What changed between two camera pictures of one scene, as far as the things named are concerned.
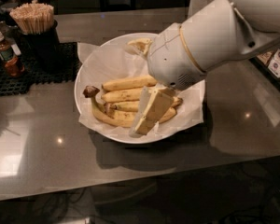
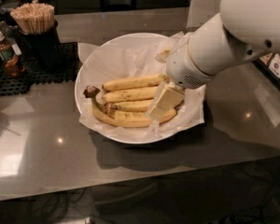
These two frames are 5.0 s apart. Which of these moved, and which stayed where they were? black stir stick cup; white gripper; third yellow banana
Moved: white gripper
Stayed: third yellow banana; black stir stick cup
